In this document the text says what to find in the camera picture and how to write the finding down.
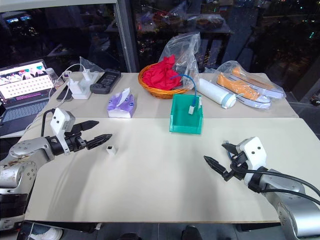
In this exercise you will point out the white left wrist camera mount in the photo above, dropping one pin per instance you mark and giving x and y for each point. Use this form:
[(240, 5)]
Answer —
[(60, 122)]

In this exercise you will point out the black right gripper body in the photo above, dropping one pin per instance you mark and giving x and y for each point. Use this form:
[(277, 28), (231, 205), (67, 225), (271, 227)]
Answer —
[(238, 166)]

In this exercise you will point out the orange shoes in bag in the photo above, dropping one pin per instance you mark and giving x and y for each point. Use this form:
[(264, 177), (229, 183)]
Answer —
[(227, 67)]

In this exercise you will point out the open grey laptop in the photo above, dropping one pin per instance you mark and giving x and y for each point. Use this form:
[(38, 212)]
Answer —
[(22, 85)]

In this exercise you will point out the small white cube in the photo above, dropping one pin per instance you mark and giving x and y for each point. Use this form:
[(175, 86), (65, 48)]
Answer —
[(110, 149)]

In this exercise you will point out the small clear bottle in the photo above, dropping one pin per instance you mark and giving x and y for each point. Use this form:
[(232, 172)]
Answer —
[(50, 75)]

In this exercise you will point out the large clear plastic bag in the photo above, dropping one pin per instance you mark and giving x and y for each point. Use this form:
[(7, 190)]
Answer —
[(180, 47)]

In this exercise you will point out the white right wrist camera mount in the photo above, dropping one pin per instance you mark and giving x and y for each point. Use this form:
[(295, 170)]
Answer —
[(255, 155)]

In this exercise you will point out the dark rounded shape under table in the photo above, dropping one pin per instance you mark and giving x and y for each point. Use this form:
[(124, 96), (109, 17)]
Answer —
[(190, 232)]

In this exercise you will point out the orange wicker basket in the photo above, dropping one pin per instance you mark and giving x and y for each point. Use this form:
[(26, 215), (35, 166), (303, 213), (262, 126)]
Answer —
[(160, 94)]

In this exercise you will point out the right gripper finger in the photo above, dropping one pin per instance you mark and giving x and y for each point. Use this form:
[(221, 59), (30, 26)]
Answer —
[(216, 166), (231, 148)]

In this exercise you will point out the green plastic bin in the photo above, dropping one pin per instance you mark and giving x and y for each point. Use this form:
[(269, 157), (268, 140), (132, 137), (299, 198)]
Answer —
[(185, 125)]

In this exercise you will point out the orange canvas shoe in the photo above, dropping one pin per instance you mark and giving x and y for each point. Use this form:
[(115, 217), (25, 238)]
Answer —
[(235, 87), (257, 81)]

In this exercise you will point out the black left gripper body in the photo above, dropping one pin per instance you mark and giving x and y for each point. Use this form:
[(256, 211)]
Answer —
[(75, 143)]

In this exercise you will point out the purple tissue pack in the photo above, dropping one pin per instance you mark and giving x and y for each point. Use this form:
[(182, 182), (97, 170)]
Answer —
[(122, 105)]

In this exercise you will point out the white charger block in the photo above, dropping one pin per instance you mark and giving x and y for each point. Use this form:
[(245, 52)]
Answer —
[(80, 90)]

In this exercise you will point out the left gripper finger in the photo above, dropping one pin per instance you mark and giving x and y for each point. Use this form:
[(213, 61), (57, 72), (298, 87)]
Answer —
[(100, 140), (87, 124)]

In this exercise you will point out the grey window frame post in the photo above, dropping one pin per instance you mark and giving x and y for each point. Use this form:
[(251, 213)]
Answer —
[(125, 35)]

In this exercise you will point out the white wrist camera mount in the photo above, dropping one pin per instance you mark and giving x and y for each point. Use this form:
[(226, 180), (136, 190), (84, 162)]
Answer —
[(60, 122), (255, 155)]

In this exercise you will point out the small clear plastic bag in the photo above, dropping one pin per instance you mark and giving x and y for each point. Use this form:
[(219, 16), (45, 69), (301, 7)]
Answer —
[(87, 64)]

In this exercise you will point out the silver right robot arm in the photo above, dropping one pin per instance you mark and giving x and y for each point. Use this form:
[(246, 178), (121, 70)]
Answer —
[(292, 212)]

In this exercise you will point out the black handheld controller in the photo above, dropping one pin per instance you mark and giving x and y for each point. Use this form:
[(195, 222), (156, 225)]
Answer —
[(106, 81)]

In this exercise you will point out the red cloth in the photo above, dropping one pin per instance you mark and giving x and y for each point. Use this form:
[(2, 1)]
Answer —
[(160, 75)]

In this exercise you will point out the white sneaker under table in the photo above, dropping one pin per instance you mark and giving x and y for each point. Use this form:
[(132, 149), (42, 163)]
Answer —
[(50, 234)]

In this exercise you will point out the white cylindrical bottle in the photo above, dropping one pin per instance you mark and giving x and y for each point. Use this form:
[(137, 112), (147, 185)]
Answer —
[(215, 91)]

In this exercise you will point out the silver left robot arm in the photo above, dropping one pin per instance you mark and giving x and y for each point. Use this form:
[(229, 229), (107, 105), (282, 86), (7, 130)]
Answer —
[(23, 160)]

